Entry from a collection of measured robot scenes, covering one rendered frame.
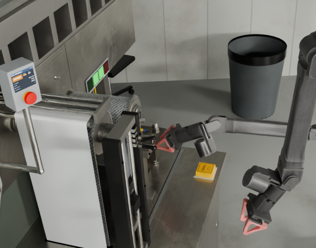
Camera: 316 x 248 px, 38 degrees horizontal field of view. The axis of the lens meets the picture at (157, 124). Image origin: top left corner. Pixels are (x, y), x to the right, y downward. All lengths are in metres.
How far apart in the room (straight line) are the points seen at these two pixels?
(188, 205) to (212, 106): 2.44
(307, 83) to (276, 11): 3.25
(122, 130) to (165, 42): 3.22
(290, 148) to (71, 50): 1.00
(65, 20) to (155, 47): 2.61
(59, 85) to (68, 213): 0.52
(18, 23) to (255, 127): 0.90
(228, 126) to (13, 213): 0.82
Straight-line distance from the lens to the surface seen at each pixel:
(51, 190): 1.57
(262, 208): 1.46
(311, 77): 1.20
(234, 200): 3.18
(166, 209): 1.80
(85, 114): 1.36
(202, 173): 1.93
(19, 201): 1.74
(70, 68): 1.93
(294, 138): 1.32
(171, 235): 1.71
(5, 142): 1.60
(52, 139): 1.43
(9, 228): 1.72
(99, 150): 1.46
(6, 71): 1.05
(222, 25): 4.42
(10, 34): 1.58
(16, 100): 1.08
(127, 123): 1.30
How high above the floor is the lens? 2.13
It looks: 33 degrees down
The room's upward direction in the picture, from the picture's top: 4 degrees counter-clockwise
